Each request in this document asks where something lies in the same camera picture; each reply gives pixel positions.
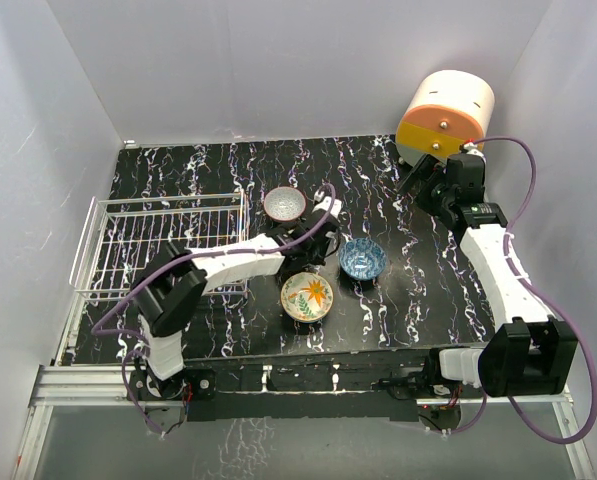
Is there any grey bowl red rim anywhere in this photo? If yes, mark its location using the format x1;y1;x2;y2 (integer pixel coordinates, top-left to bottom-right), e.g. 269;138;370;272
263;186;307;223

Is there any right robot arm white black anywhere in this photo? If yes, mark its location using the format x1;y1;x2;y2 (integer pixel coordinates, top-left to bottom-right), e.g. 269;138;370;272
400;151;578;397

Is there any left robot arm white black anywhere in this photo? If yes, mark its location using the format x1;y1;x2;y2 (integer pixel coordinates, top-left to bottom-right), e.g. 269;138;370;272
131;210;339;399

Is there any orange flower bowl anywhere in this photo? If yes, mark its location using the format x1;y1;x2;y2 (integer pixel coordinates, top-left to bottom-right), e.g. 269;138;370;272
280;272;334;324

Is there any blue patterned bowl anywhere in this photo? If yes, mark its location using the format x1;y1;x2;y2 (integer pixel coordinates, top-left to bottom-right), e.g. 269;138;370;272
338;238;387;281

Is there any round pastel drawer cabinet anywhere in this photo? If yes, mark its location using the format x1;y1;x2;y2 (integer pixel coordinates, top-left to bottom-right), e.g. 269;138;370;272
395;70;495;166

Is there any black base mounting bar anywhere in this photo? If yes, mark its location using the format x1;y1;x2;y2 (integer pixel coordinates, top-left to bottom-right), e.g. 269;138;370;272
125;365;469;431

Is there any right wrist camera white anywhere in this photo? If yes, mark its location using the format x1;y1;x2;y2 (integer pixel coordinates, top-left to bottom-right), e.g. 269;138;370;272
459;140;484;158

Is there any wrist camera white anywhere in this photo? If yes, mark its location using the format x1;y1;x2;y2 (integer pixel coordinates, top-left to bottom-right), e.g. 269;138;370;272
312;192;343;219
459;140;484;158

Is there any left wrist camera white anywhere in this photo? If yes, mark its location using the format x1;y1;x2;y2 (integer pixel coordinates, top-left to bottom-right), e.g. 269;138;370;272
312;192;343;219

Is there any white wire dish rack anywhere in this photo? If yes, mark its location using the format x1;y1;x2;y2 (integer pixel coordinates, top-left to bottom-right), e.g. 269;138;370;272
69;191;249;303

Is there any aluminium frame rail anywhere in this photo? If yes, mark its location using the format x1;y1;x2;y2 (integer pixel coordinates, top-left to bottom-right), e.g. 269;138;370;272
12;164;597;480

